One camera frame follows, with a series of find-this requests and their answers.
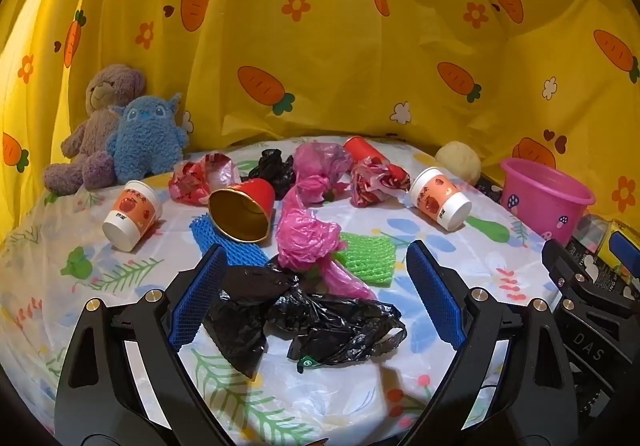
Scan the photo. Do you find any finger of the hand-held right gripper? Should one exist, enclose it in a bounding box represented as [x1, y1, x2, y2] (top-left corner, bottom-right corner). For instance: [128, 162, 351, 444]
[541, 239, 640, 319]
[609, 231, 640, 272]

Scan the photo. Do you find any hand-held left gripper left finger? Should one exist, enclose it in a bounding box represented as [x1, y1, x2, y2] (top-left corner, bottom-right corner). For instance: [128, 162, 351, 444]
[54, 243, 236, 446]

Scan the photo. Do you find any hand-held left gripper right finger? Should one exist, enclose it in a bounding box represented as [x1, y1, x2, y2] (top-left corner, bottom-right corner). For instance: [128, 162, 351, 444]
[395, 240, 581, 446]

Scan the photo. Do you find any large black plastic bag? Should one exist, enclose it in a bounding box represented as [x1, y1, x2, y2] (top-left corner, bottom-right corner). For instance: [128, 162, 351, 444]
[205, 259, 408, 381]

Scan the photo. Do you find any blue foam net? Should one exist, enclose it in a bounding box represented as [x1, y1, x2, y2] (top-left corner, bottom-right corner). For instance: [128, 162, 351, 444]
[188, 211, 273, 272]

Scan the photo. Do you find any pink plastic bucket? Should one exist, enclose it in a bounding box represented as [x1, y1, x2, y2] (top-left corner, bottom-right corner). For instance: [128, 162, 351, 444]
[500, 157, 597, 249]

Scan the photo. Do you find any green foam net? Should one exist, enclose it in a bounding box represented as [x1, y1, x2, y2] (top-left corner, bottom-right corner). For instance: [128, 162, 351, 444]
[336, 232, 398, 288]

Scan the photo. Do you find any white paper cup orange label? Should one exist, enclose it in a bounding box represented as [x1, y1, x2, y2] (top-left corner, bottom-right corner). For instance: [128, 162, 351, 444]
[410, 166, 473, 232]
[102, 180, 163, 253]

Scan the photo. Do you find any red plastic bag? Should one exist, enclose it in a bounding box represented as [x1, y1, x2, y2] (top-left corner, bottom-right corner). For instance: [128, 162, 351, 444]
[167, 152, 241, 206]
[349, 159, 412, 209]

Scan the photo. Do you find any red paper cup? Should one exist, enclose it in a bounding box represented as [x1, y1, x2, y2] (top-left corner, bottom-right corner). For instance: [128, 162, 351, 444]
[342, 136, 411, 187]
[207, 177, 277, 244]

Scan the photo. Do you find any magenta plastic bag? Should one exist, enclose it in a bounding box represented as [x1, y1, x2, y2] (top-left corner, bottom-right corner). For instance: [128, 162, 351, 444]
[275, 175, 378, 302]

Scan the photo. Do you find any small black plastic bag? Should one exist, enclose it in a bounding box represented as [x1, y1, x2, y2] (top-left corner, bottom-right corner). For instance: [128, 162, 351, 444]
[247, 149, 296, 199]

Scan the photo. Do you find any pale pink plastic bag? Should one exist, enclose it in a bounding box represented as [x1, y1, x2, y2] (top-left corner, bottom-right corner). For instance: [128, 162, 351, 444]
[292, 142, 353, 187]

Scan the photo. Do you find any yellow box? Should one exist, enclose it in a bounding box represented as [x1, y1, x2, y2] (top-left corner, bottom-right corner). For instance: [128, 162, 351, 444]
[597, 220, 640, 287]

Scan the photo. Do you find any silver foil packet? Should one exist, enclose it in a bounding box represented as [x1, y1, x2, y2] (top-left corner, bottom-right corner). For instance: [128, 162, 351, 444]
[575, 213, 611, 247]

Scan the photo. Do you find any cream plush ball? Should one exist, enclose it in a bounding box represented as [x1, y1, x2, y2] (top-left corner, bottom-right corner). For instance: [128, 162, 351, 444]
[434, 141, 482, 186]

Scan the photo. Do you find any floral plastic tablecloth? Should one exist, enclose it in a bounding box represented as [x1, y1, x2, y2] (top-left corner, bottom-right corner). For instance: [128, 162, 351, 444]
[0, 133, 566, 446]

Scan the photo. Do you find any blue plush monster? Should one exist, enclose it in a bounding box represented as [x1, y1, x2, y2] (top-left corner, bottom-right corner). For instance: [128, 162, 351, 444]
[106, 93, 191, 181]

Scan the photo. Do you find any purple teddy bear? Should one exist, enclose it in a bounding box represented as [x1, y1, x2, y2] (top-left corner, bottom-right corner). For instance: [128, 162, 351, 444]
[42, 64, 148, 192]

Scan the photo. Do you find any yellow carrot print curtain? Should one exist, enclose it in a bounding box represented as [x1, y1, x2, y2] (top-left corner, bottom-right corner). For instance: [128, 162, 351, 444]
[0, 0, 640, 247]

